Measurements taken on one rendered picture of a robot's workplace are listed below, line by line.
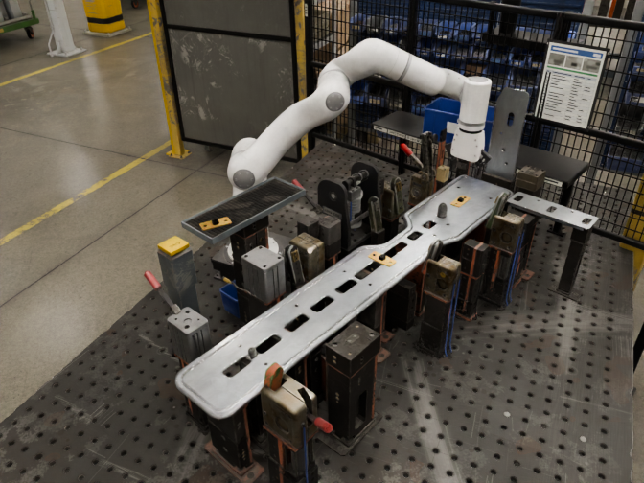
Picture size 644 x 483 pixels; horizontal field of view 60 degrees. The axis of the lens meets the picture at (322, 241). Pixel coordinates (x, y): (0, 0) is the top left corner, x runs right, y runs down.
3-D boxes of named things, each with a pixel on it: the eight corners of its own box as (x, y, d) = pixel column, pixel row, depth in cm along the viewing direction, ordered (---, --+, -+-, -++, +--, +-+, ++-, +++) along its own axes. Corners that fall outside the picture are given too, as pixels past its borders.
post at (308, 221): (310, 326, 188) (308, 225, 166) (300, 319, 191) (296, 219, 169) (321, 318, 191) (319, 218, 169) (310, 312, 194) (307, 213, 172)
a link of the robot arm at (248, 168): (248, 178, 198) (243, 202, 185) (223, 156, 193) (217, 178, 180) (356, 87, 180) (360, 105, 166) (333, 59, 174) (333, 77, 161)
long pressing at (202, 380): (228, 431, 119) (227, 426, 118) (166, 379, 131) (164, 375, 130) (517, 194, 204) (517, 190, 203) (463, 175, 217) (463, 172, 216)
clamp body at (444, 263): (441, 365, 173) (454, 276, 154) (408, 347, 180) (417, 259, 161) (456, 349, 179) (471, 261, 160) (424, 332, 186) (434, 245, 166)
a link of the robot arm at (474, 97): (455, 113, 185) (462, 124, 177) (461, 74, 178) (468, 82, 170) (481, 113, 185) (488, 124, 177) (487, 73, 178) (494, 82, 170)
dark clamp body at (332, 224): (331, 329, 187) (331, 233, 166) (302, 312, 195) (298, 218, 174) (351, 313, 194) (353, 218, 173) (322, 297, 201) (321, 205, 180)
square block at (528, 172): (519, 259, 219) (538, 177, 199) (500, 252, 224) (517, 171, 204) (528, 250, 224) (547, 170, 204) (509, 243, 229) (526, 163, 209)
